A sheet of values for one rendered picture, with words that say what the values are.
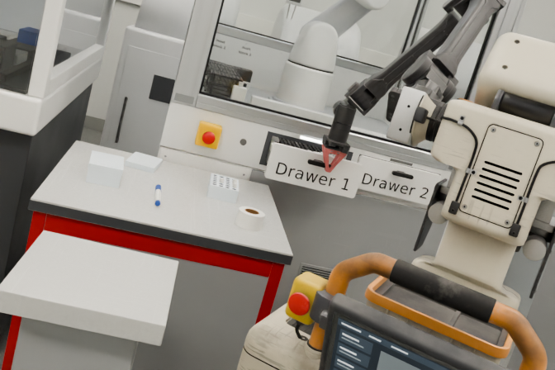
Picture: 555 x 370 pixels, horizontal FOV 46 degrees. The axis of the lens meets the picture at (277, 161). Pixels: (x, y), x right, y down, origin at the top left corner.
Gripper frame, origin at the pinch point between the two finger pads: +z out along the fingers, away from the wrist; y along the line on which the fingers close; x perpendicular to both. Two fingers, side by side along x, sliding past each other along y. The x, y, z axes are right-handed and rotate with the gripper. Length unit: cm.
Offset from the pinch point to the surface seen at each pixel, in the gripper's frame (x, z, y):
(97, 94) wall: 106, 59, 348
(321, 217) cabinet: -8.0, 20.8, 19.3
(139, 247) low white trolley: 49, 21, -40
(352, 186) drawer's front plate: -9.7, 4.0, 3.0
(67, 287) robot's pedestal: 59, 15, -80
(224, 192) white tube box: 29.6, 11.3, -10.9
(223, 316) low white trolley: 25, 34, -39
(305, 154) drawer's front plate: 7.1, -1.9, 3.0
